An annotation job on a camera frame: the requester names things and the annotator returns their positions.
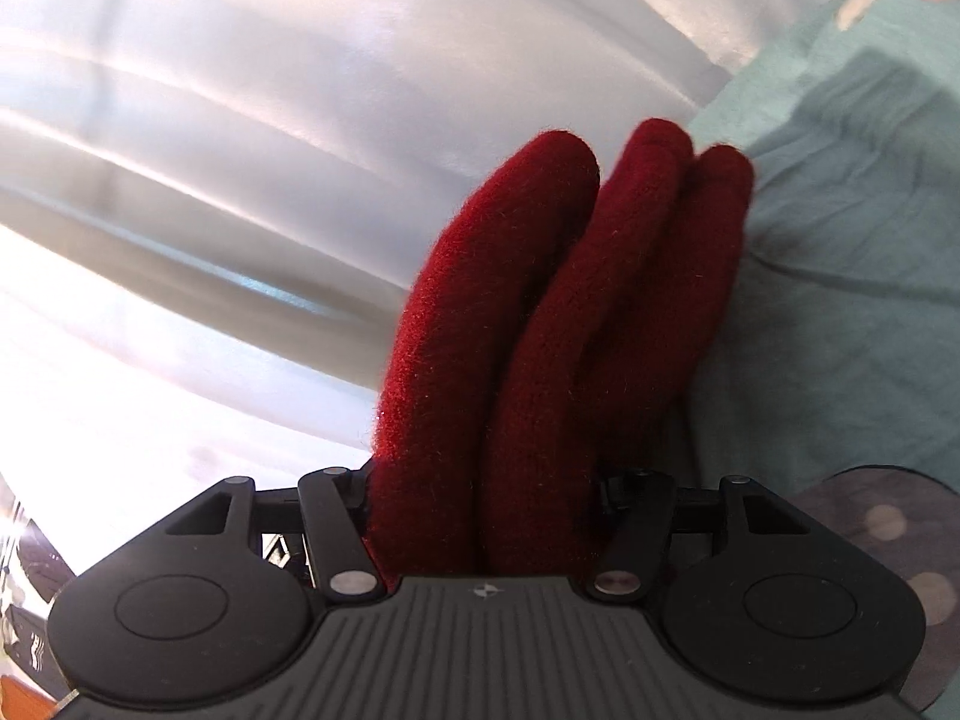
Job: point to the red knit sweater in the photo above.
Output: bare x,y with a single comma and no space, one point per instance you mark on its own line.
557,315

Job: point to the white sheer curtain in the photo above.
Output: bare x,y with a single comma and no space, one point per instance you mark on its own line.
211,208

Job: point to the light teal mushroom bedsheet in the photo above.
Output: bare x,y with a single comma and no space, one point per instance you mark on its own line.
834,380

